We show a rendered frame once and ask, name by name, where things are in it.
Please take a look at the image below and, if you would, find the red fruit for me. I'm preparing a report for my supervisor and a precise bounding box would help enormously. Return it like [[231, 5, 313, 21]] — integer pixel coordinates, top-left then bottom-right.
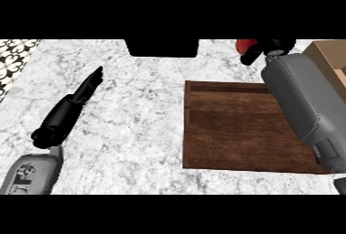
[[235, 38, 260, 56]]

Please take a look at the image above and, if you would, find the black appliance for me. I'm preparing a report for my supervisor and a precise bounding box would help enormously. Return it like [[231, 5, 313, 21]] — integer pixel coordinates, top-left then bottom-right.
[[123, 38, 200, 59]]

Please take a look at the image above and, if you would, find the black and white patterned tile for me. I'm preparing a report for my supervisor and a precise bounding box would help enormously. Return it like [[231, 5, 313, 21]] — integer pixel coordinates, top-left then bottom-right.
[[0, 38, 43, 104]]

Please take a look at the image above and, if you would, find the cardboard box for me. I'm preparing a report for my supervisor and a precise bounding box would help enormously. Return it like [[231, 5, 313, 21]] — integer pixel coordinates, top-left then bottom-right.
[[300, 39, 346, 104]]

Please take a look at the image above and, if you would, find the brown wooden tray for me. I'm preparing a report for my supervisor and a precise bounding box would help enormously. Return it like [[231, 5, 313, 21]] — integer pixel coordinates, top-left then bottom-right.
[[180, 80, 336, 176]]

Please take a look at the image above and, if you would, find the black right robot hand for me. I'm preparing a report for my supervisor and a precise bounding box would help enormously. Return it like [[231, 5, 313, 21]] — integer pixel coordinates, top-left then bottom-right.
[[239, 38, 297, 67]]

